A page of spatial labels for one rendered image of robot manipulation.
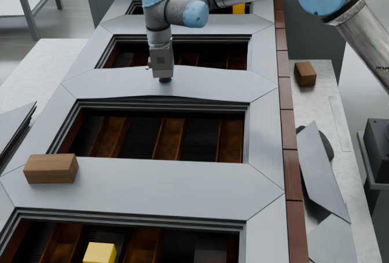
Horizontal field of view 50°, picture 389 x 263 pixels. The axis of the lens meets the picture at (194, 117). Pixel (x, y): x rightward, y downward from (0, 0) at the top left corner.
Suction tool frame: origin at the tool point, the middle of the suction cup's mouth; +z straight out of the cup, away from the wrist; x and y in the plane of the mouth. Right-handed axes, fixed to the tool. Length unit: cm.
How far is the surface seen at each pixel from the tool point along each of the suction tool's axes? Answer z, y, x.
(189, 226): 3, 56, 9
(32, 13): 63, -207, -134
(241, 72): 0.6, -4.9, 25.4
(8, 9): 62, -215, -156
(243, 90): 0.7, 5.3, 25.6
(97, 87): 0.4, 0.3, -23.0
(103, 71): 0.4, -9.4, -23.0
